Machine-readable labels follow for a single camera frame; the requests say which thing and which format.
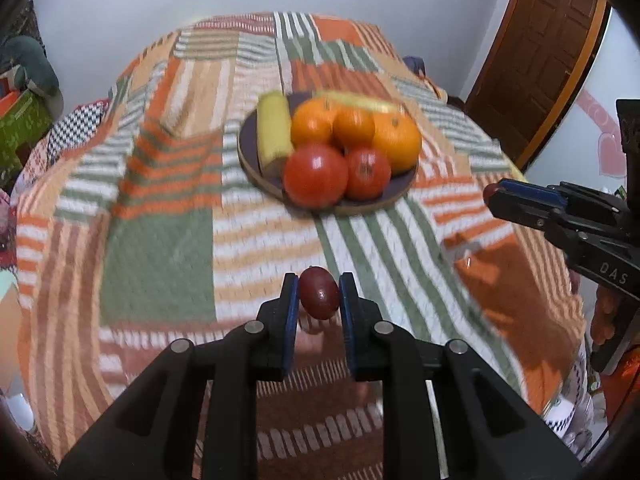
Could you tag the checkered floral quilt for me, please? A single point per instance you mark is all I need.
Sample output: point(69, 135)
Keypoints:
point(70, 127)

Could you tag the yellow corn cob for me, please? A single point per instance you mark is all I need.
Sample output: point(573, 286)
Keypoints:
point(274, 132)
point(362, 103)

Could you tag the large orange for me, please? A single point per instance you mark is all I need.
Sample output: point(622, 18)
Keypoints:
point(398, 141)
point(311, 124)

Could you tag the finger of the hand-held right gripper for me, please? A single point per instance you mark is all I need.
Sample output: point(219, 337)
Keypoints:
point(535, 191)
point(525, 212)

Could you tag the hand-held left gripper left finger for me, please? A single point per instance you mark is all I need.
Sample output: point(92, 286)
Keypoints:
point(290, 320)

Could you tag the large red tomato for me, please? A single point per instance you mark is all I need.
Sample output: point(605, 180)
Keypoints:
point(315, 176)

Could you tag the person's right hand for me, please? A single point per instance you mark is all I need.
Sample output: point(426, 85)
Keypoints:
point(604, 317)

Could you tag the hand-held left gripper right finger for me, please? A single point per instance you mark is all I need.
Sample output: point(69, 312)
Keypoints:
point(348, 320)

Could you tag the small red tomato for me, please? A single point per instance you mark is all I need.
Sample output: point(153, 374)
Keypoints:
point(368, 173)

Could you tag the grey blue backpack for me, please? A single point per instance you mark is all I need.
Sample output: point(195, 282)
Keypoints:
point(414, 66)

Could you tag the white wardrobe door heart stickers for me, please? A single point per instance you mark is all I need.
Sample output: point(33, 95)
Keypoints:
point(585, 125)

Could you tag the brown wooden door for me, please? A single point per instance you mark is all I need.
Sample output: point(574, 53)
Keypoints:
point(545, 50)

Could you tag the small mandarin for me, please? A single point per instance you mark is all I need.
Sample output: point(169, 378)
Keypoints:
point(354, 127)

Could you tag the striped patchwork blanket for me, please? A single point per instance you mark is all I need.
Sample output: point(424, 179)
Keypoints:
point(165, 220)

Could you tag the purple round plate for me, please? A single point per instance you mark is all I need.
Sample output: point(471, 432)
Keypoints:
point(400, 187)

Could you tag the green storage box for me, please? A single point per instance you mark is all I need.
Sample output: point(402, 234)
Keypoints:
point(22, 127)

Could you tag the dark patterned cushion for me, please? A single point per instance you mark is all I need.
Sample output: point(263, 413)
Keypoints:
point(22, 25)

